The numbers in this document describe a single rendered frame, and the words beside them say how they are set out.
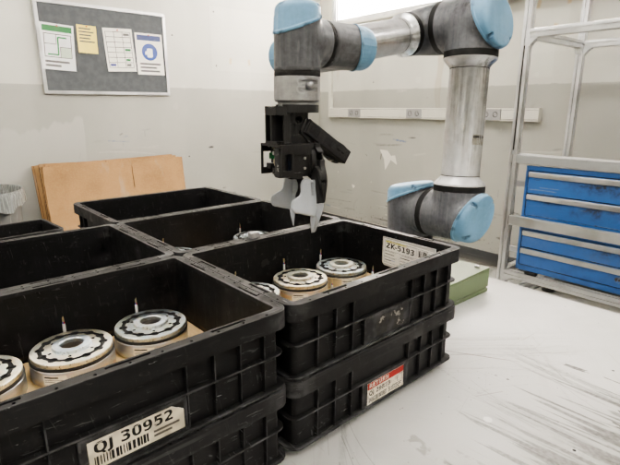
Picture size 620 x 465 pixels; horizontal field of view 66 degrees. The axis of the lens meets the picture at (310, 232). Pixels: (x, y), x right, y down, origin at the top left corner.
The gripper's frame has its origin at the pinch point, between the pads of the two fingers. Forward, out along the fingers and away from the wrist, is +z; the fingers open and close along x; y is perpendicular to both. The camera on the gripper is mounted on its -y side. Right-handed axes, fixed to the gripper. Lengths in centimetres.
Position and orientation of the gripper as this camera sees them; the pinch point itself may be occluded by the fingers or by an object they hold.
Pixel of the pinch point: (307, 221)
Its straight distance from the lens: 84.2
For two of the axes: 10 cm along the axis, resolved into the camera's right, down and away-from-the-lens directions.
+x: 5.5, 2.1, -8.1
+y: -8.3, 1.3, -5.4
